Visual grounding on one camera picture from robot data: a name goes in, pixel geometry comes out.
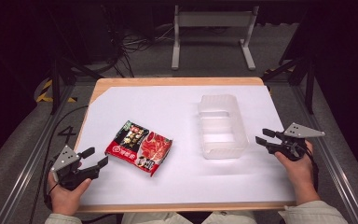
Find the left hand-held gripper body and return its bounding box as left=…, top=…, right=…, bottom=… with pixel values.
left=51, top=144, right=102, bottom=191

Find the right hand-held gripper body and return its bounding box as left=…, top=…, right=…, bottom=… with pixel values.
left=266, top=122, right=326, bottom=162

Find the red black instant noodle packet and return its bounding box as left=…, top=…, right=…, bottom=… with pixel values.
left=104, top=119, right=173, bottom=178

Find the clear plastic container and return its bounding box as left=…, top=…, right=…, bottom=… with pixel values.
left=197, top=93, right=251, bottom=161

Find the person's left hand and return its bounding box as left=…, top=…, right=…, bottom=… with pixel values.
left=47, top=161, right=93, bottom=217

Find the person's right hand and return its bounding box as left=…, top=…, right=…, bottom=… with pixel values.
left=274, top=140, right=322, bottom=206

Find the black metal stand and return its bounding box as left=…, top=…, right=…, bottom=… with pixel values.
left=49, top=57, right=104, bottom=116
left=261, top=55, right=317, bottom=116

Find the person's lap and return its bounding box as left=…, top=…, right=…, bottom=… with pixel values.
left=120, top=210, right=259, bottom=224

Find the white paper sheet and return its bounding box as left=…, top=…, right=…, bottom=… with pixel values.
left=74, top=85, right=296, bottom=206

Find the white metal stand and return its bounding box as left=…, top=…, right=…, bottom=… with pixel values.
left=171, top=4, right=260, bottom=71

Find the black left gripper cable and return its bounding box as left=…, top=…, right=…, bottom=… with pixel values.
left=27, top=105, right=90, bottom=224

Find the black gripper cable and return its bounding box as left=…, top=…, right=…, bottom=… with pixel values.
left=27, top=105, right=90, bottom=224
left=304, top=145, right=321, bottom=192

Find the aluminium rail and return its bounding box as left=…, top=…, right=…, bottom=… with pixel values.
left=291, top=83, right=358, bottom=224
left=0, top=83, right=76, bottom=224

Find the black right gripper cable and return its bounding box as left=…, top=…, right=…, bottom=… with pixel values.
left=304, top=145, right=321, bottom=192

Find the bundle of floor cables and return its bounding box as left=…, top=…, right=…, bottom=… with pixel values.
left=103, top=6, right=175, bottom=78

